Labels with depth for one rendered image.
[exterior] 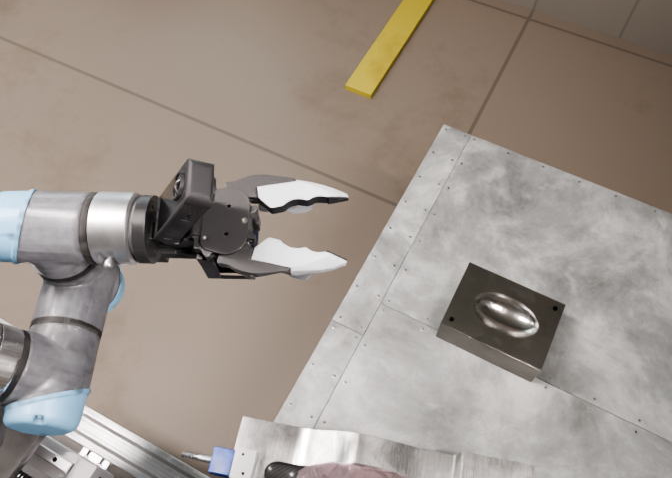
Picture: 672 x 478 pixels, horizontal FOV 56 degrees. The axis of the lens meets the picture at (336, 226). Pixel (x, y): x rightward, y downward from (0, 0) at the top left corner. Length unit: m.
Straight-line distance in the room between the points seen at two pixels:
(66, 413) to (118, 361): 1.52
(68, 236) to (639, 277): 1.15
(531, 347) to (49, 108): 2.23
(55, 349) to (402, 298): 0.78
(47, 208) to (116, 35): 2.47
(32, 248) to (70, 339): 0.11
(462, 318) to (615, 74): 1.97
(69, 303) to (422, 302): 0.78
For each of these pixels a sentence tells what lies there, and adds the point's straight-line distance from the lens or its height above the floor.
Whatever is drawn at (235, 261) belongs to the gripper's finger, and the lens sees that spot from 0.62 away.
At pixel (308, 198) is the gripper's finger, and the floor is 1.46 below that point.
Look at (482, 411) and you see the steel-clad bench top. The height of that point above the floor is 0.80.
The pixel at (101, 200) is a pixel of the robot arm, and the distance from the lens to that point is 0.67.
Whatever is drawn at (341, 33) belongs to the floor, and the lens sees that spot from 2.98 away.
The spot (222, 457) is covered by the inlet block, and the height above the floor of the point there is 0.87.
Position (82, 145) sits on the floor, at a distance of 2.73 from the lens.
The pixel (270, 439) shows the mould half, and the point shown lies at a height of 0.85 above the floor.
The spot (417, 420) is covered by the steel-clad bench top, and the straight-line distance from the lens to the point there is 1.24.
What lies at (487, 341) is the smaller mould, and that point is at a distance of 1.24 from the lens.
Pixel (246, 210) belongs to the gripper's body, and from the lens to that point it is 0.64.
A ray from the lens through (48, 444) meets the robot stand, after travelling 1.14.
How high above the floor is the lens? 2.00
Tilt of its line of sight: 59 degrees down
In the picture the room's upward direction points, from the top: straight up
